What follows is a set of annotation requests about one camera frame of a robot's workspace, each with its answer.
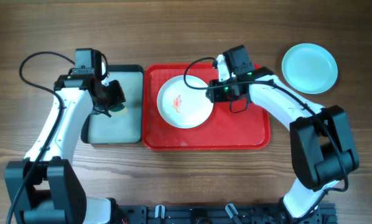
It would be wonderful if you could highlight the light blue plate bottom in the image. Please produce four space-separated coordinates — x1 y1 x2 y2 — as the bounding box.
281 43 338 95

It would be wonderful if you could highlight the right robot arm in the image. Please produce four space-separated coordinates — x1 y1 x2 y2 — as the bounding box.
206 67 360 222

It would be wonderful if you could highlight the white plate with stain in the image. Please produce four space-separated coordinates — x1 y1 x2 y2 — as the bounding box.
157 75 213 129

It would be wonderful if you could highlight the black water tray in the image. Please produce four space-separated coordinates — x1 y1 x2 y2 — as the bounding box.
81 65 144 144

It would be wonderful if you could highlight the green yellow sponge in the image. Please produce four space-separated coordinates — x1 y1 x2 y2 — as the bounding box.
109 104 125 113

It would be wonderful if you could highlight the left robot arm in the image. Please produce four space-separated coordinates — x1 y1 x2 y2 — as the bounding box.
5 75 127 223

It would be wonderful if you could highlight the red plastic tray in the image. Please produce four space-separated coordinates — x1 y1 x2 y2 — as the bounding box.
142 63 271 151

